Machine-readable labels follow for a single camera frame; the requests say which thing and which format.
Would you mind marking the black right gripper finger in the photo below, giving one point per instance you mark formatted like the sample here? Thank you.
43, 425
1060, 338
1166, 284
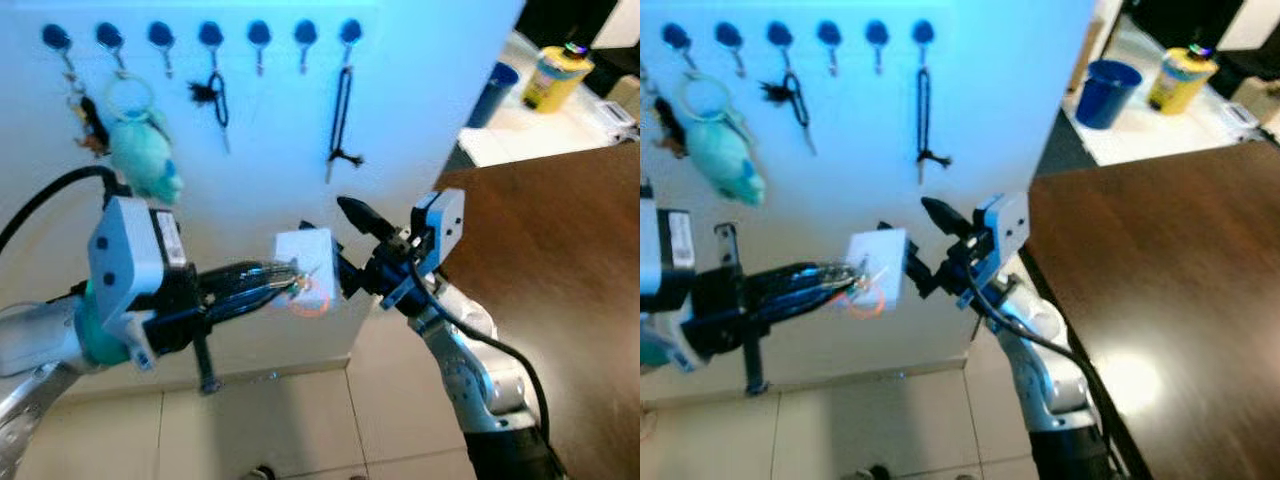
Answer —
365, 220
925, 275
948, 220
355, 278

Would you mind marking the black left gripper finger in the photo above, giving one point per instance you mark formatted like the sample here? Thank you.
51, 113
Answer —
250, 275
815, 275
245, 302
810, 302

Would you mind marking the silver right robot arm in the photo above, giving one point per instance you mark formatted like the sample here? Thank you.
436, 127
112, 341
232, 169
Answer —
1050, 390
480, 385

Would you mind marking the dark brown wooden table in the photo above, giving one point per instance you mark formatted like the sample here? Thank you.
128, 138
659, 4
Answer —
1180, 300
550, 300

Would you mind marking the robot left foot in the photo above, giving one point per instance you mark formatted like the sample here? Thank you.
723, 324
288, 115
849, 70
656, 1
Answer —
260, 473
872, 473

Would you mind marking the dark blue cup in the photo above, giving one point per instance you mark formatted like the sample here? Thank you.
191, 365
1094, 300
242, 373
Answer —
1108, 95
498, 90

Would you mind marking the key bunch with black fob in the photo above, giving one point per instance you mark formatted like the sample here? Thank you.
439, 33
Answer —
668, 125
92, 125

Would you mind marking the white table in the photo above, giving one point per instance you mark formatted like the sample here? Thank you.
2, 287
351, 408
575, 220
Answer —
540, 135
1150, 140

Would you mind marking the small white device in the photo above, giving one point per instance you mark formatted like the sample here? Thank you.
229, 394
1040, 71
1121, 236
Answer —
618, 112
1240, 115

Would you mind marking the yellow can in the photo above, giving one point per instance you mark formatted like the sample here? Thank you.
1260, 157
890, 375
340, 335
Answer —
1180, 82
555, 80

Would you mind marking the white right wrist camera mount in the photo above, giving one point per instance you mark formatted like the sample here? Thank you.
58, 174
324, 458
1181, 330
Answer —
1005, 228
440, 225

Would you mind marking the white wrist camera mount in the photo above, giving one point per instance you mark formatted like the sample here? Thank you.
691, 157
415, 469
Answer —
125, 260
440, 225
1005, 228
665, 255

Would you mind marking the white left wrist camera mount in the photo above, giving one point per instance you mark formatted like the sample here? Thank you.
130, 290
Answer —
665, 255
125, 260

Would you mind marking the blue round wall hook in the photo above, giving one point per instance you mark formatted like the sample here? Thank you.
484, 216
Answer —
676, 36
210, 34
729, 35
829, 33
922, 31
780, 34
877, 32
259, 33
305, 33
56, 37
109, 35
160, 34
350, 31

